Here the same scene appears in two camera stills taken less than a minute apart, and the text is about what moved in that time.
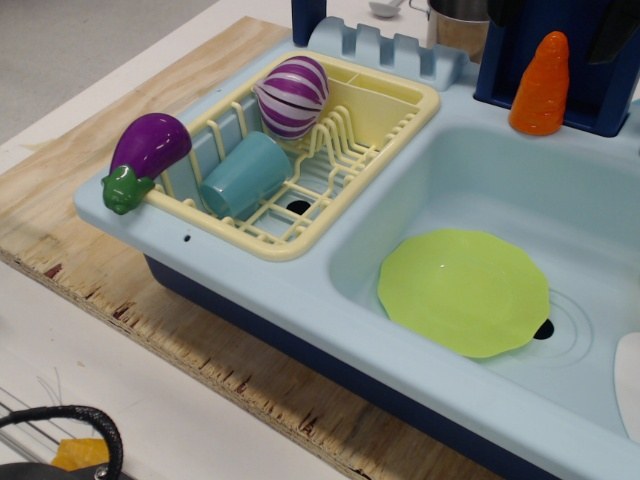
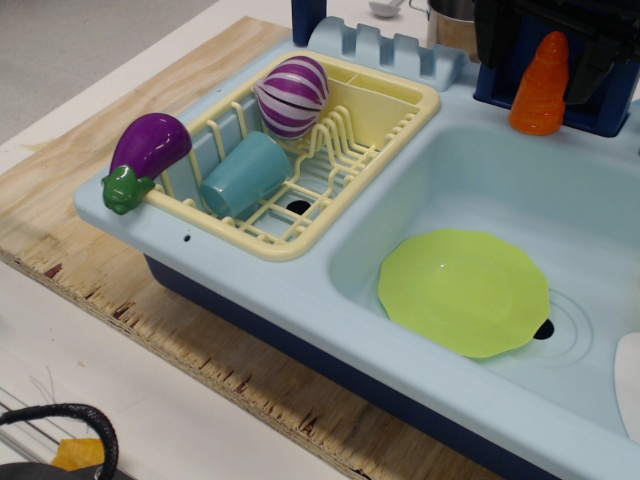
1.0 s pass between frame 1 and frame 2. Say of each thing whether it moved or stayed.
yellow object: stayed
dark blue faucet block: stayed
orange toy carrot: stayed
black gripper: moved
